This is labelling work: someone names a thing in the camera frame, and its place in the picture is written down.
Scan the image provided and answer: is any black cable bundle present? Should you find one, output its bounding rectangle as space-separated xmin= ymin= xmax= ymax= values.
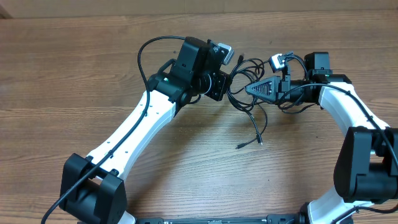
xmin=226 ymin=54 xmax=271 ymax=113

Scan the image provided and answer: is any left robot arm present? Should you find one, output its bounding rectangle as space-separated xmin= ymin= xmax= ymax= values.
xmin=54 ymin=37 xmax=234 ymax=223

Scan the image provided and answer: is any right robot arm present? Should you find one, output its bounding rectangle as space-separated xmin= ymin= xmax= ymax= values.
xmin=245 ymin=52 xmax=397 ymax=223

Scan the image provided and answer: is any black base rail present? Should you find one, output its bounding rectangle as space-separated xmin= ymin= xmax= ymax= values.
xmin=118 ymin=213 xmax=310 ymax=224

